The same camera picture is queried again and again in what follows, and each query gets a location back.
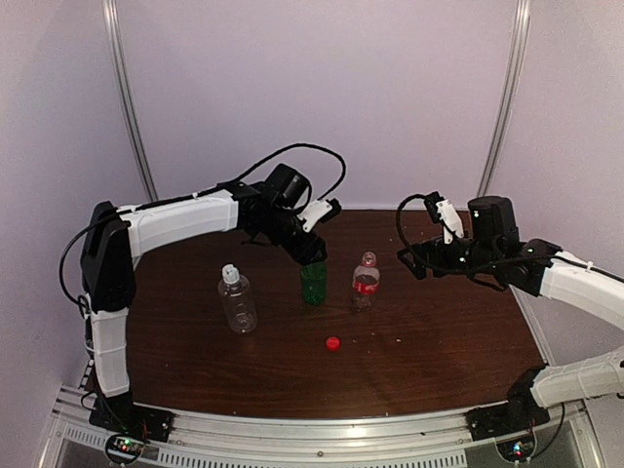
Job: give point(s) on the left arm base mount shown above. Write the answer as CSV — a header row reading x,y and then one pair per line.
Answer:
x,y
153,425

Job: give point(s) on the green plastic bottle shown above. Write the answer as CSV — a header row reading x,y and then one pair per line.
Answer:
x,y
313,278

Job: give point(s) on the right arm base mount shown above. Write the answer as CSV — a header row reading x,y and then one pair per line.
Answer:
x,y
504,419

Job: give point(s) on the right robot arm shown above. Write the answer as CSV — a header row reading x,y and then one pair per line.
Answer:
x,y
495,257

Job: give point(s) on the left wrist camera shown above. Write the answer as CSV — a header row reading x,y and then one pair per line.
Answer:
x,y
319,211

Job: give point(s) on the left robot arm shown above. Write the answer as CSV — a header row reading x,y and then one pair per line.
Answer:
x,y
120,236

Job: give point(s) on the right aluminium frame post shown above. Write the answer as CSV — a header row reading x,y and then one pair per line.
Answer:
x,y
512,78

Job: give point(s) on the right circuit board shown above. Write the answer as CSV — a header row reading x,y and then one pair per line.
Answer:
x,y
516,450

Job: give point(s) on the red bottle cap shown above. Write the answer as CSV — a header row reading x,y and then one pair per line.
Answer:
x,y
333,343

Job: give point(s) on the red label cola bottle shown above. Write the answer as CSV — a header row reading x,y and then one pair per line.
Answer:
x,y
365,282

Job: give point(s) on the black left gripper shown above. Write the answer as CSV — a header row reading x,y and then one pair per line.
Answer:
x,y
303,253

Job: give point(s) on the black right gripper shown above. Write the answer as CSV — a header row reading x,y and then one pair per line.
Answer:
x,y
436,249

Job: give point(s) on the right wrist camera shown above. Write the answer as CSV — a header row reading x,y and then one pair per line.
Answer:
x,y
442,211

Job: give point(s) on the circuit board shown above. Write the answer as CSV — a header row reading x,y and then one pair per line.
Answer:
x,y
121,449
516,450

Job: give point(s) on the left circuit board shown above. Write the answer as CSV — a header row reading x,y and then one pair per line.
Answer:
x,y
121,449

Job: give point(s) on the clear bottle white cap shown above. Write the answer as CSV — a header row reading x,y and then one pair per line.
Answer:
x,y
237,299

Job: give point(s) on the front aluminium rail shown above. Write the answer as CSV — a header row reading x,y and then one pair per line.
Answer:
x,y
436,439

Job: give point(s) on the left aluminium frame post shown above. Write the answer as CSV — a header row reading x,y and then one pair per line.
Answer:
x,y
128,108

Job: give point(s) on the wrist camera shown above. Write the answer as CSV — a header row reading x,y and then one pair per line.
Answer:
x,y
319,211
442,211

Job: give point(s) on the aluminium frame post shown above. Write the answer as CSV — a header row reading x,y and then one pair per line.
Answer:
x,y
512,78
128,108

